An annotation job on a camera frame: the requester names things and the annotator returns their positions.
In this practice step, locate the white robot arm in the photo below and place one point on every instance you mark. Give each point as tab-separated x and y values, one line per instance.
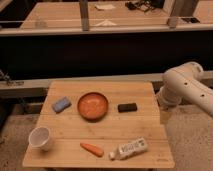
183	82

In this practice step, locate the orange round bowl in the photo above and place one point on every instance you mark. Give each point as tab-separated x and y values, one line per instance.
92	106

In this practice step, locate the black rectangular block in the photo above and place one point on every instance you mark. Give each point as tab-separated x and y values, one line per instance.
129	107

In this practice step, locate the wooden table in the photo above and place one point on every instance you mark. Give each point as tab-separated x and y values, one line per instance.
69	129

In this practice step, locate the blue sponge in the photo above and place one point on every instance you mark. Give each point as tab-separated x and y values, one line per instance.
61	105

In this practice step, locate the folded white paper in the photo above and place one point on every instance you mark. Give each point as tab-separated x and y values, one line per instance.
106	23

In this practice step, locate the white plastic bottle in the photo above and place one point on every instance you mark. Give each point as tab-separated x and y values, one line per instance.
129	149

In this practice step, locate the white paper sheet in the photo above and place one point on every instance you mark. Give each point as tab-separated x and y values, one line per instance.
105	7

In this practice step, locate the white paper cup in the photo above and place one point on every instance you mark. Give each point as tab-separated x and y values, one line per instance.
40	138

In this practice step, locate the grey metal post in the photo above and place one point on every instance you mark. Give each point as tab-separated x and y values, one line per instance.
83	4
181	9

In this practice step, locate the grey metal post right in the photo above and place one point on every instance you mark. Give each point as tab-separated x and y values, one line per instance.
181	9

